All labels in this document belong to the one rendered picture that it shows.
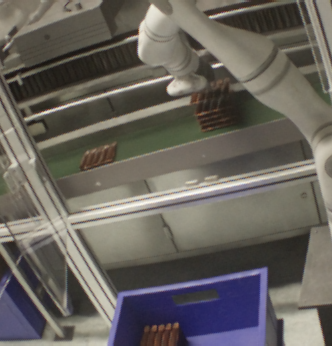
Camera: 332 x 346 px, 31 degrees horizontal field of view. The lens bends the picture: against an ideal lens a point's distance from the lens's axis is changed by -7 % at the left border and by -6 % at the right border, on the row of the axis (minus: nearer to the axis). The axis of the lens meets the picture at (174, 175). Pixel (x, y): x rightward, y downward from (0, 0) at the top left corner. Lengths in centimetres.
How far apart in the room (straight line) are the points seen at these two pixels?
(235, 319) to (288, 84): 82
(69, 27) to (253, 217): 89
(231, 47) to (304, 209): 111
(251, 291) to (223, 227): 53
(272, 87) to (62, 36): 75
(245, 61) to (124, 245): 129
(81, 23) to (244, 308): 85
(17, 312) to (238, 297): 94
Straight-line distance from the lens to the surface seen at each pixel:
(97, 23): 157
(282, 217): 203
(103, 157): 168
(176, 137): 164
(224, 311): 163
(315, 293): 126
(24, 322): 226
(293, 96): 103
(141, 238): 213
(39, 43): 164
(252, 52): 98
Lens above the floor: 147
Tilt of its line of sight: 32 degrees down
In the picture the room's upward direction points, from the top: 23 degrees counter-clockwise
